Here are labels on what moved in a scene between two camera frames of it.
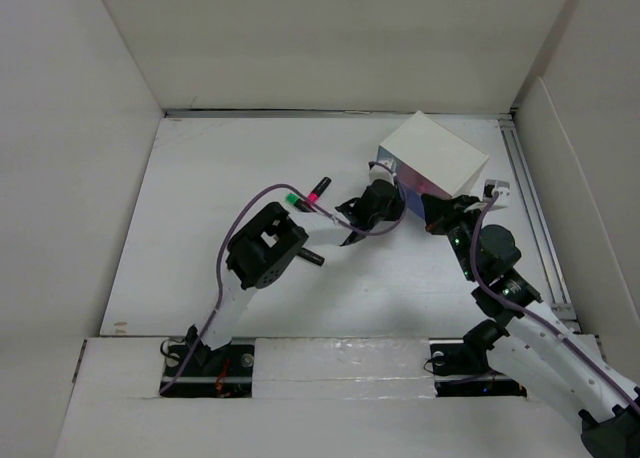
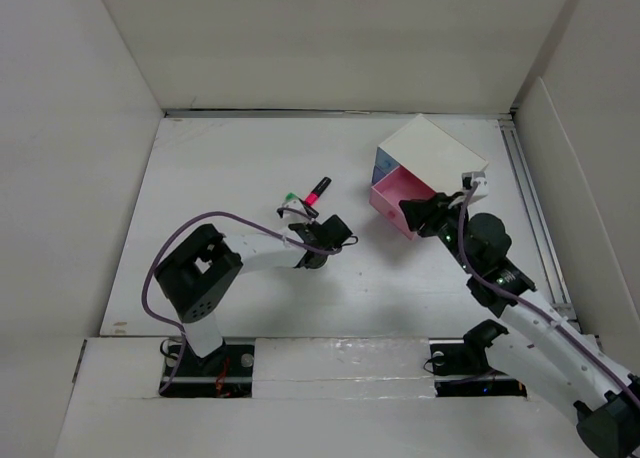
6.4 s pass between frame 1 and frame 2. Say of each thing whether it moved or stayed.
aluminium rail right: stayed
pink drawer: moved
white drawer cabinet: stayed
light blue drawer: stayed
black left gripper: moved
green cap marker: stayed
